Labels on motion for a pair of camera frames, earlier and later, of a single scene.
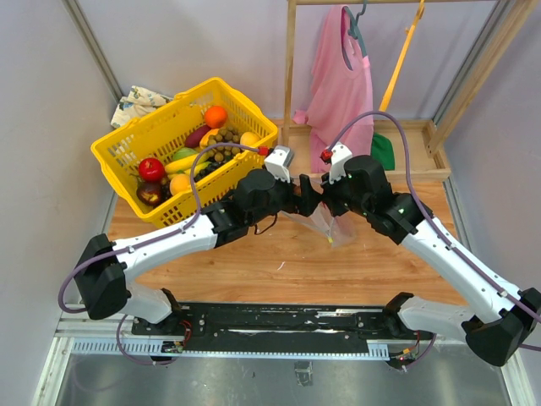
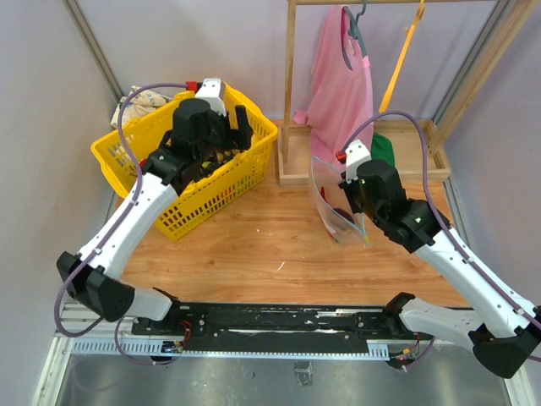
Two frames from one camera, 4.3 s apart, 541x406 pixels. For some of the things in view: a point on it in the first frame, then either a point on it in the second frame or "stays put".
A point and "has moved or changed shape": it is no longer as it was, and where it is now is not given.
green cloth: (382, 150) stays put
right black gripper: (329, 189) to (348, 189)
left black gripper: (307, 202) to (237, 139)
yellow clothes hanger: (409, 32) stays put
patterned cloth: (138, 101) stays put
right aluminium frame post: (496, 12) stays put
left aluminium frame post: (95, 47) stays put
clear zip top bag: (338, 230) has moved or changed shape
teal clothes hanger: (354, 30) stays put
